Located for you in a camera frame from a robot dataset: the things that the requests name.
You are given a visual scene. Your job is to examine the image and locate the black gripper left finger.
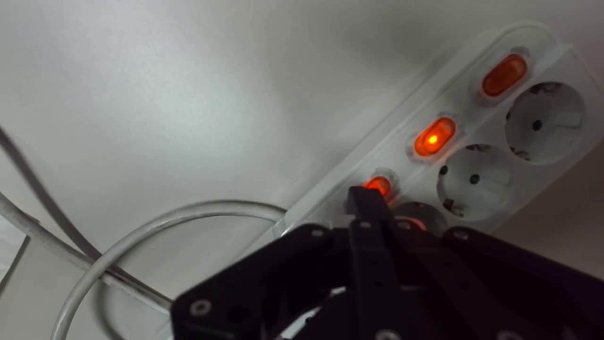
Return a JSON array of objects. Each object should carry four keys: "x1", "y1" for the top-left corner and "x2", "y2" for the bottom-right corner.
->
[{"x1": 171, "y1": 188, "x2": 405, "y2": 340}]

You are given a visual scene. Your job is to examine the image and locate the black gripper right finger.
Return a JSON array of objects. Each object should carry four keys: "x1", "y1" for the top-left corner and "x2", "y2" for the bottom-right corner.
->
[{"x1": 393, "y1": 220, "x2": 604, "y2": 340}]

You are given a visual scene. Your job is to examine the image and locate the white multi-socket power strip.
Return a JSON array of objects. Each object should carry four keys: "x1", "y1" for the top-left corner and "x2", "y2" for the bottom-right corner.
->
[{"x1": 256, "y1": 23, "x2": 604, "y2": 246}]

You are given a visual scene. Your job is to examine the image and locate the white power strip cable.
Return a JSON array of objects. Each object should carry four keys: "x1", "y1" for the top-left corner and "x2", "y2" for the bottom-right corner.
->
[{"x1": 0, "y1": 129, "x2": 289, "y2": 340}]

